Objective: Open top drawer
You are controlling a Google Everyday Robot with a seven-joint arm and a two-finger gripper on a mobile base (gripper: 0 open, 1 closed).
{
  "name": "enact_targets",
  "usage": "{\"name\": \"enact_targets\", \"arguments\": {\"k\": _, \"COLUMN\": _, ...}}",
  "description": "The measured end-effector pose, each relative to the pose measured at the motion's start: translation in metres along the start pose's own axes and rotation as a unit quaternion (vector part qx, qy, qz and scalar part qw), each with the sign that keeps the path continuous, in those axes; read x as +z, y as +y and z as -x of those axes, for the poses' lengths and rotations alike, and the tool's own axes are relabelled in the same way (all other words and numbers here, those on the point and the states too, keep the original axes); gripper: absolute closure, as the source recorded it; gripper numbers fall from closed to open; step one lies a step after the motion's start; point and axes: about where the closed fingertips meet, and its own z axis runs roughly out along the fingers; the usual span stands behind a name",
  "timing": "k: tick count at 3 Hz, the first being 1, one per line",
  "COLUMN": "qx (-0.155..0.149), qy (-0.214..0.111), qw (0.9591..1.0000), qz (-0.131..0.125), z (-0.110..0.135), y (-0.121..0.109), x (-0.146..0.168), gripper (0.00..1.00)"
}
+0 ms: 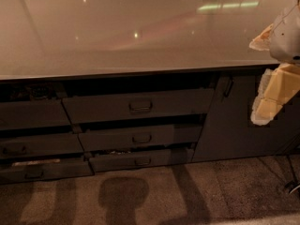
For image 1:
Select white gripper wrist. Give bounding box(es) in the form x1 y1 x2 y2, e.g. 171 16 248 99
249 0 300 126

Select dark drawer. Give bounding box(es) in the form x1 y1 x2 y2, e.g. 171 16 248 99
0 100 69 130
79 124 203 152
63 89 214 124
0 157 93 185
89 147 194 173
0 133 83 159

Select dark cabinet door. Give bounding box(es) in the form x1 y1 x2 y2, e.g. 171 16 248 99
193 69 300 162

